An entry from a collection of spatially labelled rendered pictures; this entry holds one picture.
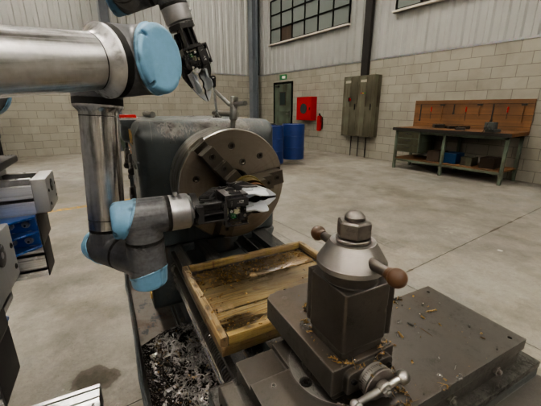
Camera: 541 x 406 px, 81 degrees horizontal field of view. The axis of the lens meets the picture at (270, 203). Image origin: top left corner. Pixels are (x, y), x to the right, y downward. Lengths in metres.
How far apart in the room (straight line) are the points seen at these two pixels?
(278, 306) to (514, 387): 0.36
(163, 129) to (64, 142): 9.96
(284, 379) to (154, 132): 0.76
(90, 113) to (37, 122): 10.16
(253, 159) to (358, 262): 0.62
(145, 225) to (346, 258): 0.42
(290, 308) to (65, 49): 0.47
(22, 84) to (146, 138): 0.51
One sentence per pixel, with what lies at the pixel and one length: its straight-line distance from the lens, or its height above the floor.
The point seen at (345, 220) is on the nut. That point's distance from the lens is 0.36.
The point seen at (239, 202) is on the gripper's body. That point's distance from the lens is 0.68.
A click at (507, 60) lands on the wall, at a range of 7.49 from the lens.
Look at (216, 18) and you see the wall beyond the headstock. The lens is 12.51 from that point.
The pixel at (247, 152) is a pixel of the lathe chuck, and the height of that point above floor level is 1.17.
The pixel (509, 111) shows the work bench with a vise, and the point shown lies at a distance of 7.33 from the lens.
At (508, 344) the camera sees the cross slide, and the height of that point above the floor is 0.97.
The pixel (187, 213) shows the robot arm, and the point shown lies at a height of 1.09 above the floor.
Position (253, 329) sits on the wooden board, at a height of 0.90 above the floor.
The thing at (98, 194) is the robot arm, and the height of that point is 1.12.
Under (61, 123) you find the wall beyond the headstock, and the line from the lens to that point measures 10.90.
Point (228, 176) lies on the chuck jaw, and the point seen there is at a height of 1.12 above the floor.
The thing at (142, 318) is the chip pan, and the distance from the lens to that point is 1.34.
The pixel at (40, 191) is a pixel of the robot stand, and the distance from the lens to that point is 1.01.
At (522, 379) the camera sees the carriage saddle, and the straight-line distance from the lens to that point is 0.64.
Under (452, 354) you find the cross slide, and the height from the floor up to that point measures 0.97.
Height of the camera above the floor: 1.29
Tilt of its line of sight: 17 degrees down
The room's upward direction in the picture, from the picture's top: straight up
